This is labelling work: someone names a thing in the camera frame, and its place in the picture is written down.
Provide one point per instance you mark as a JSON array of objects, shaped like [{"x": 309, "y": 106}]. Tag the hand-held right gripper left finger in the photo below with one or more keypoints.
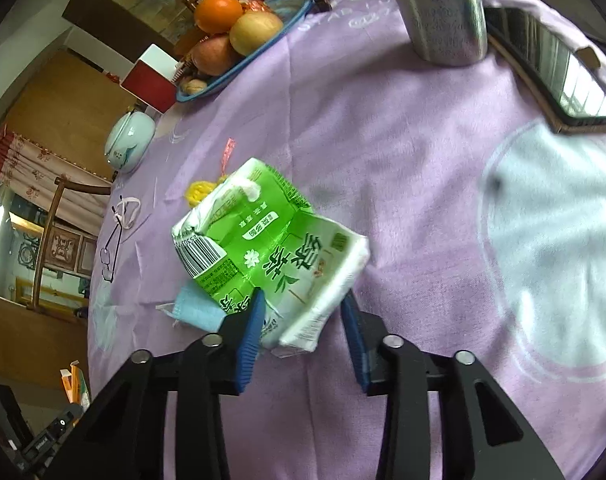
[{"x": 250, "y": 345}]

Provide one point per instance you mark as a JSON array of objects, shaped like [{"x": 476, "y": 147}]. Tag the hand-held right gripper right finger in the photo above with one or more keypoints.
[{"x": 355, "y": 350}]

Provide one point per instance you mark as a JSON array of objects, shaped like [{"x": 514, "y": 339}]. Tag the green drink carton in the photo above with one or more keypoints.
[{"x": 263, "y": 240}]

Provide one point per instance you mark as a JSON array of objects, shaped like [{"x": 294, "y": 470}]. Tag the blue face mask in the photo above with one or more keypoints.
[{"x": 198, "y": 307}]

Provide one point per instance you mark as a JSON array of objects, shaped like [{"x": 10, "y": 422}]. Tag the orange paper box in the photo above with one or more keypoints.
[{"x": 73, "y": 385}]

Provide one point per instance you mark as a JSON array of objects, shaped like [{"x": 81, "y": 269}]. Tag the yellow tassel ornament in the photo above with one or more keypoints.
[{"x": 200, "y": 192}]

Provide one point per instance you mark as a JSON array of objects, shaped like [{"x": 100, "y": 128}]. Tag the black-rimmed glasses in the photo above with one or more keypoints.
[{"x": 112, "y": 250}]

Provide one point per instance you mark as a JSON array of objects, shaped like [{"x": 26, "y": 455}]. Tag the purple tablecloth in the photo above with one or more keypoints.
[{"x": 408, "y": 185}]

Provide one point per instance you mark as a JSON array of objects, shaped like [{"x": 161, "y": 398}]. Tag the pink wrapper strip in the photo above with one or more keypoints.
[{"x": 228, "y": 157}]

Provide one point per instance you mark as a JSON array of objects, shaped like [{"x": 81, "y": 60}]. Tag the pale green teapot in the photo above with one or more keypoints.
[{"x": 128, "y": 140}]

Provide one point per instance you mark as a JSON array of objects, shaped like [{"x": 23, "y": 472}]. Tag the walnut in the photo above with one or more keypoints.
[{"x": 195, "y": 86}]

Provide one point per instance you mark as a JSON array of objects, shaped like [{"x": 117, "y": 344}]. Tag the floral pink curtain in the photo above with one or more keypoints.
[{"x": 38, "y": 170}]

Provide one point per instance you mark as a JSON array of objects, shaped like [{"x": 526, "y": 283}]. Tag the red and white box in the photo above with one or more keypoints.
[{"x": 150, "y": 80}]

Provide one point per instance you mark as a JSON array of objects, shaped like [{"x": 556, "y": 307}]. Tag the red apple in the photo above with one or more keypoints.
[{"x": 213, "y": 55}]

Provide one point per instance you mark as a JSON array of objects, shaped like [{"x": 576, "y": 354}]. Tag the yellow apple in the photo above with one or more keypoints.
[{"x": 255, "y": 32}]

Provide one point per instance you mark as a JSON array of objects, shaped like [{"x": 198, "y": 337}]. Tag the orange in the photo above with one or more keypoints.
[{"x": 218, "y": 12}]

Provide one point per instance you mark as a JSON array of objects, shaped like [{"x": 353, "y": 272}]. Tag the blue fruit plate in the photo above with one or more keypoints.
[{"x": 290, "y": 12}]

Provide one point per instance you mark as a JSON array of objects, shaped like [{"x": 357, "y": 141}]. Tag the black smartphone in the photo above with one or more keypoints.
[{"x": 548, "y": 60}]

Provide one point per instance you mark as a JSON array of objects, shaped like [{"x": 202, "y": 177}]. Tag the metal thermos flask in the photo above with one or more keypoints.
[{"x": 438, "y": 10}]

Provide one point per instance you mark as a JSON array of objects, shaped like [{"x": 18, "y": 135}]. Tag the glass display cabinet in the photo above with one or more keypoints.
[{"x": 133, "y": 0}]

